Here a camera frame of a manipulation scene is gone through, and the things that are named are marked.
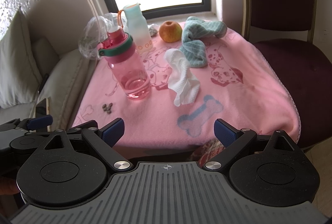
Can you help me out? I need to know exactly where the clear plastic bag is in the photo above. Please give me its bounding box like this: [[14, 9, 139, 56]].
[[78, 13, 129, 61]]

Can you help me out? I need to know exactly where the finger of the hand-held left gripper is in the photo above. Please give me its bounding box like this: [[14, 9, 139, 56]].
[[67, 120, 98, 134], [25, 115, 54, 131]]

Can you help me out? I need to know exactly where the crumpled plastic wrapper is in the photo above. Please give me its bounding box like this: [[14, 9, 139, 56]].
[[147, 23, 159, 37]]

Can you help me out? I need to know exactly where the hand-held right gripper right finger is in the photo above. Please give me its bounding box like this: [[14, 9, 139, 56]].
[[202, 119, 296, 171]]

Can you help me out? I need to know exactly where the red patterned cloth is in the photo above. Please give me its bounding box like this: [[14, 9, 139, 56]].
[[198, 139, 225, 162]]

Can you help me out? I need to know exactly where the beige pillow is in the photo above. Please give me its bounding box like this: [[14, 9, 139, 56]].
[[0, 8, 43, 109]]

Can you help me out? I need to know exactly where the pink printed blanket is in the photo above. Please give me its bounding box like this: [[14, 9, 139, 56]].
[[71, 21, 301, 148]]

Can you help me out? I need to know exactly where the white paper towel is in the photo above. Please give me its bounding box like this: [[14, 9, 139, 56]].
[[163, 48, 201, 107]]

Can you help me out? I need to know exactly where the beige sofa cushion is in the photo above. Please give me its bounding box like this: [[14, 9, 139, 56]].
[[31, 38, 96, 131]]

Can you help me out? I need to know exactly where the apple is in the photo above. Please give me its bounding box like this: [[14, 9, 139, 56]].
[[159, 21, 182, 43]]

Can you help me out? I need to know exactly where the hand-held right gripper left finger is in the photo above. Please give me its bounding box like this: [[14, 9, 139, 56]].
[[44, 118, 131, 173]]

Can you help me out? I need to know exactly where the teal striped towel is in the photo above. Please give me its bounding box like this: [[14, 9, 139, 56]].
[[179, 16, 228, 69]]

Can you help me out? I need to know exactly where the pale teal frosted bottle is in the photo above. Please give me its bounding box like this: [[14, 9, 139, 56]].
[[117, 3, 152, 52]]

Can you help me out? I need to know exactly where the pink water bottle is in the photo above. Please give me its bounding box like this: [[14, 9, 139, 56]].
[[98, 25, 152, 101]]

